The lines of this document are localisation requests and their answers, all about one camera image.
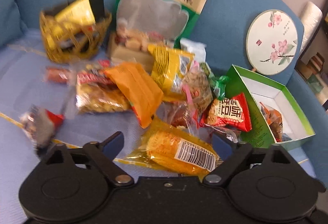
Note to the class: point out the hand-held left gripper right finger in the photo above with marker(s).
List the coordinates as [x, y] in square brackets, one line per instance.
[221, 142]

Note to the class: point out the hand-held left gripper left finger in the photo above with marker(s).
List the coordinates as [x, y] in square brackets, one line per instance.
[114, 143]

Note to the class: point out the green cardboard box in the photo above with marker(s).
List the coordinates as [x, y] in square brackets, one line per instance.
[256, 131]

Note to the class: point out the vacuum-packed corn cob packet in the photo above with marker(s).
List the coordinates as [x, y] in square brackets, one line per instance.
[169, 149]

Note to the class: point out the pink-edged clear nut bag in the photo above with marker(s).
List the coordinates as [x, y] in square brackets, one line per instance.
[197, 85]

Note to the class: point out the dark brown clear snack packet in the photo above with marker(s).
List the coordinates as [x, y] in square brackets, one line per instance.
[228, 134]

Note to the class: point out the clear red-label yellow snack bag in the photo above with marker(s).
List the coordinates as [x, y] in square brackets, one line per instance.
[102, 99]

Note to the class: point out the dark red clear snack packet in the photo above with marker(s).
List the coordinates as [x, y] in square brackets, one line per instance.
[179, 113]

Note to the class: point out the small green snack packet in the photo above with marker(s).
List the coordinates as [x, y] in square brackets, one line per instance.
[217, 84]

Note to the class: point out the orange brown clear snack packet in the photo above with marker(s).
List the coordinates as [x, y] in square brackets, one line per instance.
[274, 118]

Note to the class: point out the small red silver snack packet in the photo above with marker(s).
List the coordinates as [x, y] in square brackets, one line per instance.
[38, 126]

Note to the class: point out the yellow snack packet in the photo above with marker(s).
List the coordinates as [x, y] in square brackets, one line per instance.
[169, 70]

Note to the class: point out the red sausage stick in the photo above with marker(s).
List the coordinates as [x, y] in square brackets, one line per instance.
[55, 75]

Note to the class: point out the golden wicker basket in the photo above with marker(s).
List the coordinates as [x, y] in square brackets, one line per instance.
[76, 48]

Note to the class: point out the round floral hand fan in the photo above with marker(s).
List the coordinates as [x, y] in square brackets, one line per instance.
[271, 42]

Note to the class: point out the shelf with books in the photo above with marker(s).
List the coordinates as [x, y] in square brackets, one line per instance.
[312, 72]

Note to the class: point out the light blue blanket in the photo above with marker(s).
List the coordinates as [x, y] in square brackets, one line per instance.
[25, 65]

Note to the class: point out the blue sofa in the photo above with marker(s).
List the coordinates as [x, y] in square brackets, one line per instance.
[230, 8]

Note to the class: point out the black and gold box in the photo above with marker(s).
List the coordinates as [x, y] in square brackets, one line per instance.
[76, 12]

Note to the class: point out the blue cushion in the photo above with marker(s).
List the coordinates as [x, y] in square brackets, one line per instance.
[7, 13]

